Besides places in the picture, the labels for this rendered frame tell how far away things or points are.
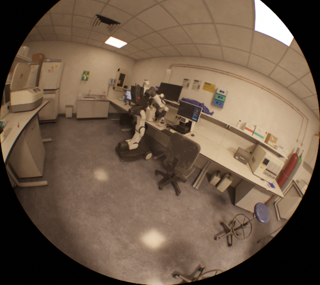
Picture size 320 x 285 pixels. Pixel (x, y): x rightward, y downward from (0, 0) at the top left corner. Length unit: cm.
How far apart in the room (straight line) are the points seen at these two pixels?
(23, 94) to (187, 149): 226
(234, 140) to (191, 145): 135
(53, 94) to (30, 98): 176
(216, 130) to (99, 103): 354
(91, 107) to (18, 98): 255
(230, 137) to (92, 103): 396
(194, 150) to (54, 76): 361
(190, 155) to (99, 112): 324
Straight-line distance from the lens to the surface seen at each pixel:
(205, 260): 164
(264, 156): 180
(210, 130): 218
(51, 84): 338
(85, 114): 356
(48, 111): 352
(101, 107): 360
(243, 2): 154
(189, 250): 150
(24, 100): 176
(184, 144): 107
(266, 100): 256
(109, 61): 420
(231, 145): 222
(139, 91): 148
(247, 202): 222
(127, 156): 179
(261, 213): 144
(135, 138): 186
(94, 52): 413
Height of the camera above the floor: 131
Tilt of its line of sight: 17 degrees down
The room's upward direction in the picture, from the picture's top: 17 degrees clockwise
